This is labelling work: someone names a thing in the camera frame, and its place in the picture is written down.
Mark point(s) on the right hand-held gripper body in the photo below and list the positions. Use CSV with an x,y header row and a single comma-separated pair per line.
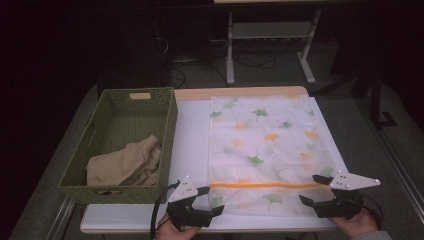
x,y
343,206

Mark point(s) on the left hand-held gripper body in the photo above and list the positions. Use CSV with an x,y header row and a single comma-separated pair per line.
x,y
186,213

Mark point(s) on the leaf print mesh laundry bag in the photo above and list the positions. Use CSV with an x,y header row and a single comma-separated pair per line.
x,y
266,150

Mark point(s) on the beige cloth garment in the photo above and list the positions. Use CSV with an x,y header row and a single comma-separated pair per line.
x,y
123,166

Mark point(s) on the green woven basket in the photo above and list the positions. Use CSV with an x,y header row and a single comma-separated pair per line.
x,y
133,123

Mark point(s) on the person's right hand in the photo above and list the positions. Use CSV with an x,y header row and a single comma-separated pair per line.
x,y
356,225

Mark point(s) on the person's left hand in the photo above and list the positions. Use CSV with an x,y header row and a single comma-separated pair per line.
x,y
166,231

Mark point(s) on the white table board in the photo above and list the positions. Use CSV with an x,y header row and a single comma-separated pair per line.
x,y
190,140

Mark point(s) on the black metal stand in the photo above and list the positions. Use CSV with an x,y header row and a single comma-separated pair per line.
x,y
376,100

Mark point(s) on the white metal desk frame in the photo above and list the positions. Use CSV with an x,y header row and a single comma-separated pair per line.
x,y
229,50

